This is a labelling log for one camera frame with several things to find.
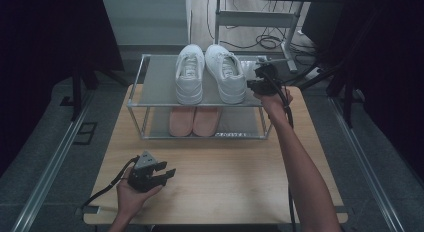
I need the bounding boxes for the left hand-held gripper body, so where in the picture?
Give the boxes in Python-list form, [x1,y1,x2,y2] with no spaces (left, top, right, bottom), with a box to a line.
[127,150,168,194]

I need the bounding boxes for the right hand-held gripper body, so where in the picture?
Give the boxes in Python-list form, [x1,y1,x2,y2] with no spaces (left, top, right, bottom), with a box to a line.
[254,57,289,96]

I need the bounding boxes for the white lace-up sneaker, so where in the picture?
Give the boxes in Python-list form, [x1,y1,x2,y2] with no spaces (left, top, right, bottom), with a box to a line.
[174,44,206,106]
[204,44,248,105]

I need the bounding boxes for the pink rubber slipper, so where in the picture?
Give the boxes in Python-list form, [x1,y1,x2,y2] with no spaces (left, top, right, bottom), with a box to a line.
[168,106,196,137]
[193,106,223,137]

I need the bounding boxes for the metal two-tier shoe rack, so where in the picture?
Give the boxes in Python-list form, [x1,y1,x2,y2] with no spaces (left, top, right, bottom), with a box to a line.
[126,53,283,140]

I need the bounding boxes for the person's right hand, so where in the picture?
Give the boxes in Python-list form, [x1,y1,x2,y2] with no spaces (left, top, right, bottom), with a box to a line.
[253,86,294,118]

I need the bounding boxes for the person's left hand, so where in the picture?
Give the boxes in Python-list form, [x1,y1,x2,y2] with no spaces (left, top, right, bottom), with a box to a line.
[115,166,164,220]

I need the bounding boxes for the white power strip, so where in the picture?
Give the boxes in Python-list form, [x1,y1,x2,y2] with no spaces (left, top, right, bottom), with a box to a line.
[304,67,326,81]

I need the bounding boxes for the black floor plate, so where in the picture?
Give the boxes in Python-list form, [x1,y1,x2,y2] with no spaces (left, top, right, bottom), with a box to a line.
[72,121,99,146]

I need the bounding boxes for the dark box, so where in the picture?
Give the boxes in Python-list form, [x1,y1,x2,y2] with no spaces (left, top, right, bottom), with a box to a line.
[301,1,348,54]

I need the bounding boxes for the black metal stand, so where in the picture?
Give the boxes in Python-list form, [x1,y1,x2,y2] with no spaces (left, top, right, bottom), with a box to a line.
[59,58,131,122]
[283,51,366,129]

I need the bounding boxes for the grey cabinet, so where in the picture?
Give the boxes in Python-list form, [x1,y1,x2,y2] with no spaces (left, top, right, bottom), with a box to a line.
[102,0,192,47]

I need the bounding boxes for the dark curtain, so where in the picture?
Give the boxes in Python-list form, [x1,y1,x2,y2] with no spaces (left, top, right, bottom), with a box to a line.
[0,0,125,178]
[333,0,424,181]

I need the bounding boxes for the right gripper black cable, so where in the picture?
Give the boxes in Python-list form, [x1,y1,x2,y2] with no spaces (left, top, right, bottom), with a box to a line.
[261,71,298,232]

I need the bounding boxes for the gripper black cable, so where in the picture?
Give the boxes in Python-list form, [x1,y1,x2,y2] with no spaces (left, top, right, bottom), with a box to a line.
[261,71,298,232]
[81,155,141,210]

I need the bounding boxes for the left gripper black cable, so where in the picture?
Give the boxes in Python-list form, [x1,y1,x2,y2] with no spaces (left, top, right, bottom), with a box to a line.
[81,155,141,210]

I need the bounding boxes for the black floor cables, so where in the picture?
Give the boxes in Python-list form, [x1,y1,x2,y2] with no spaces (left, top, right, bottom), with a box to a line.
[206,0,318,58]

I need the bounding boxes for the white metal desk frame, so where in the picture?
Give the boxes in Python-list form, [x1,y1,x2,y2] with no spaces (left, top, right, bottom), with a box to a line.
[213,0,299,73]

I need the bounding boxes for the aluminium floor rail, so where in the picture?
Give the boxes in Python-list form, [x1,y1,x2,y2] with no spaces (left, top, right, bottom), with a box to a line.
[328,96,406,232]
[9,91,98,232]

